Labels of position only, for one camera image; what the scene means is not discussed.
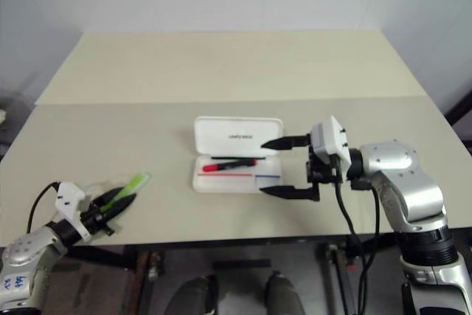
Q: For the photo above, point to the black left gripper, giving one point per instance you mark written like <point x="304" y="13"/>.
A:
<point x="94" y="217"/>

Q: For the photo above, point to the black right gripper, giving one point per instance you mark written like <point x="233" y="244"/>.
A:
<point x="322" y="171"/>

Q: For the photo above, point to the green marker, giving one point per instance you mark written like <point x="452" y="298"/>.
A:
<point x="131" y="186"/>

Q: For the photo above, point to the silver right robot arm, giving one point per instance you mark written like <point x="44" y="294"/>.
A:
<point x="413" y="197"/>

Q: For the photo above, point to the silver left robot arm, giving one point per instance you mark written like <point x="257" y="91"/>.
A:
<point x="26" y="256"/>

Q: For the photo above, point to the white pencil case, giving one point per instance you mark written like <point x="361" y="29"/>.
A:
<point x="236" y="138"/>

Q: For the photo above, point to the red marker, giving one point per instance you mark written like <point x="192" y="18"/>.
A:
<point x="221" y="166"/>

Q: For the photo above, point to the rusty brown table leg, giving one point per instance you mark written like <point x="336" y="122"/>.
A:
<point x="151" y="265"/>

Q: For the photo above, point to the black metal stand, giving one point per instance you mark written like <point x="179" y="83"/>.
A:
<point x="459" y="106"/>

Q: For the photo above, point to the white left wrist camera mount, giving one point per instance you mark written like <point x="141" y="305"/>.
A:
<point x="68" y="195"/>

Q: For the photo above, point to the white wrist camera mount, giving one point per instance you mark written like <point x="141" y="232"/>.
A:
<point x="330" y="139"/>
<point x="68" y="195"/>

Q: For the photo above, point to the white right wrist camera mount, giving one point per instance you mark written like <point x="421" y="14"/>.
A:
<point x="330" y="139"/>

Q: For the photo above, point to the black table frame bar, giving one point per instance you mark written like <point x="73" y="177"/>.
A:
<point x="228" y="245"/>

